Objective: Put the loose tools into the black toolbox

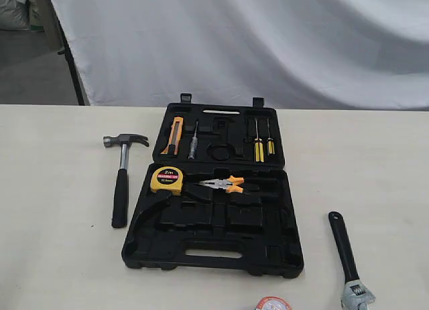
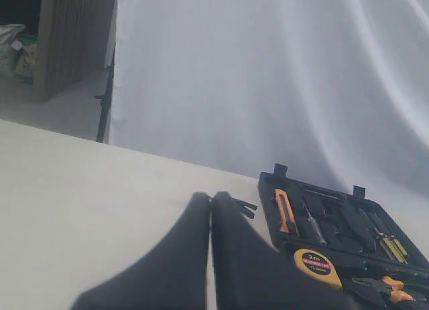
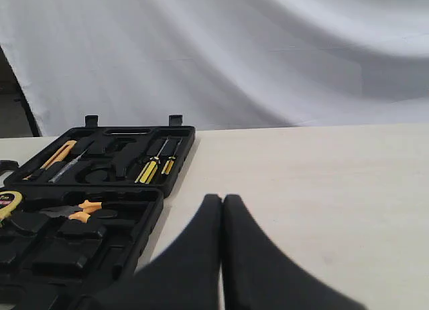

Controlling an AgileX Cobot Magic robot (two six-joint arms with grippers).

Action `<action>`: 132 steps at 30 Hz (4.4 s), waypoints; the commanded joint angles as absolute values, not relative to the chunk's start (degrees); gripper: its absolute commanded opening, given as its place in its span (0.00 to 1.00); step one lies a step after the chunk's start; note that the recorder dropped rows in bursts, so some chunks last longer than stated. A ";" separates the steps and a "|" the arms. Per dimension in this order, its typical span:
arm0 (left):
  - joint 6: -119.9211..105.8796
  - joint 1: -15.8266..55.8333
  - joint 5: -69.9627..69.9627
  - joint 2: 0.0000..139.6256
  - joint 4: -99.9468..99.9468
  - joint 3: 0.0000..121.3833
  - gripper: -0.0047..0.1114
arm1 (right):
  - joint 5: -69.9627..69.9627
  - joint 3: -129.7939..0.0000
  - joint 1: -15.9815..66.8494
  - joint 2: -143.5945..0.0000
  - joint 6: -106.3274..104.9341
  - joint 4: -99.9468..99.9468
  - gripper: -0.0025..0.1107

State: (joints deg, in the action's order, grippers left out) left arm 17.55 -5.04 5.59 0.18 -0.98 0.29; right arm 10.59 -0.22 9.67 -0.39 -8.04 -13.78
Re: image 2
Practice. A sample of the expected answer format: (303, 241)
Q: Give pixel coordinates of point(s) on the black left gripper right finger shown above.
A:
(249, 274)

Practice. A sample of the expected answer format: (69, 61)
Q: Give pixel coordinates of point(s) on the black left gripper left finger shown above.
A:
(172, 275)

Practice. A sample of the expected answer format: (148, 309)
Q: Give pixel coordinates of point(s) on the black tool case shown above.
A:
(354, 245)

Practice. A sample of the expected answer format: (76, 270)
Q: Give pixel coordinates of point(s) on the yellow tape measure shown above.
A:
(317, 266)

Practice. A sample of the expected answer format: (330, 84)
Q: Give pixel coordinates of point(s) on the orange utility knife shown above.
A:
(288, 222)

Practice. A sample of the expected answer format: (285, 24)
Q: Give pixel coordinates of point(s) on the yellow black precision screwdriver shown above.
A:
(387, 242)

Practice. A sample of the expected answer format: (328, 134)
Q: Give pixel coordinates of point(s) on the black backdrop stand pole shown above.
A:
(105, 102)

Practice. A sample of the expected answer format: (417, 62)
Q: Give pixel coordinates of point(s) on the white backdrop cloth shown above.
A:
(337, 90)

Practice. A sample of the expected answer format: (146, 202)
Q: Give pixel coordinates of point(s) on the green printed sack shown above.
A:
(26, 63)

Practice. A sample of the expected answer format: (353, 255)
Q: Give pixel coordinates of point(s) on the wooden slatted cabinet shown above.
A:
(72, 43)

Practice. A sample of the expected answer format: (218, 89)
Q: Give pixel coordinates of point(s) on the white sack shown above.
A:
(8, 52)

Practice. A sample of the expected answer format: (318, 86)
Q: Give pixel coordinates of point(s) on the orange handled pliers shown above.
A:
(394, 289)

